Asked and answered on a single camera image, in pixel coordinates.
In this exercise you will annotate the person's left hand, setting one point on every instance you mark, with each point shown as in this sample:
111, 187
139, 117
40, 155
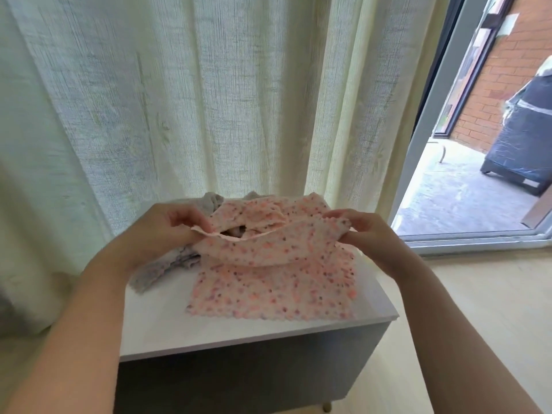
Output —
160, 237

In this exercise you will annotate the person's right hand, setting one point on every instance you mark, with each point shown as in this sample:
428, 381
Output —
379, 244

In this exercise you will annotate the person's right forearm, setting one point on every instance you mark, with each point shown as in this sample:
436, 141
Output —
466, 340

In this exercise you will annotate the person's left forearm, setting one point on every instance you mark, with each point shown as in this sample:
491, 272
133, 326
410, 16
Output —
65, 349

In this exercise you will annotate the white table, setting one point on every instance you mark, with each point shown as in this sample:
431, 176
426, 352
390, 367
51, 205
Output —
216, 336

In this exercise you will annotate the brown wooden board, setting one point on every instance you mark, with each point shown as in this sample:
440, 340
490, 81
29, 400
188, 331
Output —
539, 209

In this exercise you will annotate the white linen curtain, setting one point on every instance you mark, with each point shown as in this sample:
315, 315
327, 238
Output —
216, 82

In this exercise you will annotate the dark blue tarpaulin cover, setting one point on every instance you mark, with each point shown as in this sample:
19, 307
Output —
522, 133

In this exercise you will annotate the white sliding door frame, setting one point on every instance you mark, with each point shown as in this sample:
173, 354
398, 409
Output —
423, 125

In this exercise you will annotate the dark balcony window frame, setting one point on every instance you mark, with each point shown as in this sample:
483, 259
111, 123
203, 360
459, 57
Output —
470, 73

